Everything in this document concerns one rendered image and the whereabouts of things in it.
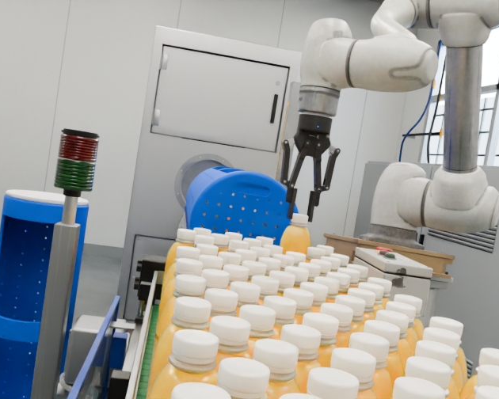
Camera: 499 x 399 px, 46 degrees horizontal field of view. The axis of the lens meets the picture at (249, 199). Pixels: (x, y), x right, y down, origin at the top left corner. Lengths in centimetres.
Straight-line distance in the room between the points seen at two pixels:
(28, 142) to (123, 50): 142
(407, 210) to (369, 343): 135
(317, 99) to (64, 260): 62
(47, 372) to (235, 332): 58
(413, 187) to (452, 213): 15
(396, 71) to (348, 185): 584
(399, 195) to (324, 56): 77
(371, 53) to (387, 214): 81
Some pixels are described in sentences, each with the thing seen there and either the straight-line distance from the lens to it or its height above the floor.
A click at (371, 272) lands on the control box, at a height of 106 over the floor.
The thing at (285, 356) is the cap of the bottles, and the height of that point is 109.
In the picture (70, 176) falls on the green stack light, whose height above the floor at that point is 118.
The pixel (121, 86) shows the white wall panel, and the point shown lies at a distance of 662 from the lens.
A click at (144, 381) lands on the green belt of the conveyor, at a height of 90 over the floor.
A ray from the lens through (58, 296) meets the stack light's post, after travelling 105.
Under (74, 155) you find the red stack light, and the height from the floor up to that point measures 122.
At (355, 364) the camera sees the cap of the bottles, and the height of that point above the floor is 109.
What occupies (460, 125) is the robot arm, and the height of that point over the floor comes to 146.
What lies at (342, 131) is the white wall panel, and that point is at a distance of 699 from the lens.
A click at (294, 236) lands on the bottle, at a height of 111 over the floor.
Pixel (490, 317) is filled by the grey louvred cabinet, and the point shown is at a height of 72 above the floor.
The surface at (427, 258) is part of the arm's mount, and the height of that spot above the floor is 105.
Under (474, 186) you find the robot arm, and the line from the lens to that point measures 186.
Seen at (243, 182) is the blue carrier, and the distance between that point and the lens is 146.
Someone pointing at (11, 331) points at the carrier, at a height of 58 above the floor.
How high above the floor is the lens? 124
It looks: 3 degrees down
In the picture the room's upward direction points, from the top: 9 degrees clockwise
